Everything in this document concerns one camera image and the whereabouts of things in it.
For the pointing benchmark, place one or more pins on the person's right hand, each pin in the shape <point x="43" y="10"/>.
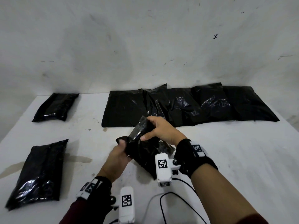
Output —
<point x="165" y="131"/>

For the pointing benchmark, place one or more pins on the person's left hand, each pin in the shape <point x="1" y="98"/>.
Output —
<point x="114" y="160"/>

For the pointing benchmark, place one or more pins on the person's left thumb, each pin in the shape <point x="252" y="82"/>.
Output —
<point x="121" y="144"/>

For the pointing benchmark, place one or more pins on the person's right thumb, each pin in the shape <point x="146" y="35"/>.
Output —
<point x="148" y="136"/>

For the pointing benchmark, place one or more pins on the black plastic packet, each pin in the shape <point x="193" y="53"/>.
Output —
<point x="144" y="153"/>
<point x="38" y="174"/>
<point x="157" y="102"/>
<point x="125" y="108"/>
<point x="56" y="106"/>
<point x="212" y="100"/>
<point x="252" y="104"/>
<point x="182" y="107"/>

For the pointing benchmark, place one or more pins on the person's left forearm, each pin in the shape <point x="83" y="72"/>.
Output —
<point x="79" y="213"/>

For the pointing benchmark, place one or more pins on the person's right forearm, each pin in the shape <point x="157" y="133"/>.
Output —
<point x="222" y="195"/>

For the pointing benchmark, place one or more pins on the white marker block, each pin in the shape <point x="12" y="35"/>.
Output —
<point x="87" y="188"/>
<point x="198" y="149"/>

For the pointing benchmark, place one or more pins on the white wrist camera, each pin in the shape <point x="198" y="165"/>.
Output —
<point x="126" y="205"/>
<point x="163" y="170"/>

